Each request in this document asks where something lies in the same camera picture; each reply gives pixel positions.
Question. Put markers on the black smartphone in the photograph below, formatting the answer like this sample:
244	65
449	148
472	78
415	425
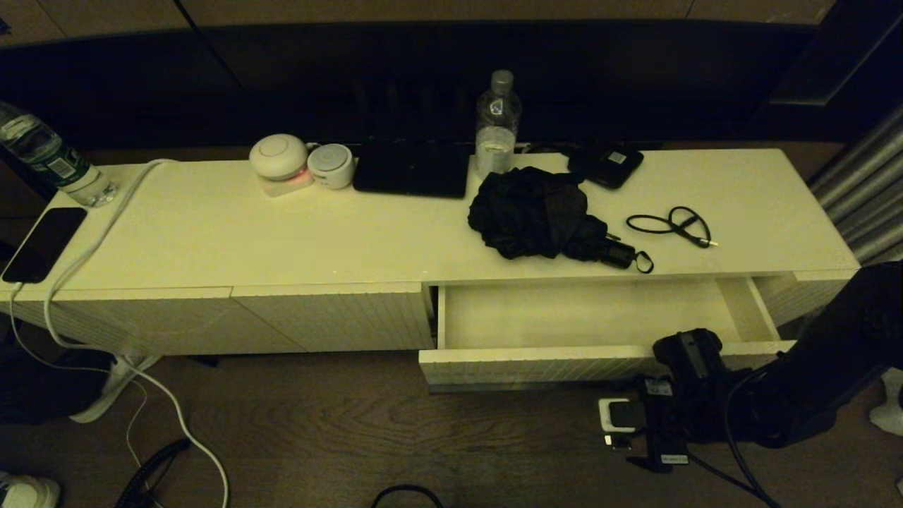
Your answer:
44	243

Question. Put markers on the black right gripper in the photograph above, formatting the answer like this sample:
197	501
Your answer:
667	423

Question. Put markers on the white dome shaped device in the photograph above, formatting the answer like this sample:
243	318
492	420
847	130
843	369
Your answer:
277	155

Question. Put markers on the white cabinet drawer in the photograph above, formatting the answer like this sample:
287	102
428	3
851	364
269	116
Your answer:
564	317

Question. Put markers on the black umbrella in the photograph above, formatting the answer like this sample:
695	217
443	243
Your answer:
529	212

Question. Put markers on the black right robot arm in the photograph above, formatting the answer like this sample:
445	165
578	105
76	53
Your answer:
811	374

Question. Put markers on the black flat rectangular device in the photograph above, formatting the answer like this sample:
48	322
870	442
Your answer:
413	171

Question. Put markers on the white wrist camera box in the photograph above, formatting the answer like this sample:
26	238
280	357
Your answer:
621	415

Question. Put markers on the white base with pink light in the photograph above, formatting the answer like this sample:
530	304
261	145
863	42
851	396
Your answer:
288	187

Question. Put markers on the white ribbed cabinet door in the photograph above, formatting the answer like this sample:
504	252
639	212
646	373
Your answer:
176	324
353	317

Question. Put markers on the clear plastic water bottle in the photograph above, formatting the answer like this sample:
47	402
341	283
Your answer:
497	141

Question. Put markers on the small black labelled router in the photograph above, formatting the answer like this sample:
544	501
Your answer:
607	166

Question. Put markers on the green label water bottle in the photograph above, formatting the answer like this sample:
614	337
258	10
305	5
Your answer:
42	152

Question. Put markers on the white low cabinet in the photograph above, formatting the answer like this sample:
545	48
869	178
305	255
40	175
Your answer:
282	240

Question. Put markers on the small white round speaker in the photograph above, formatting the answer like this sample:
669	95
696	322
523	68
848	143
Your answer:
330	166

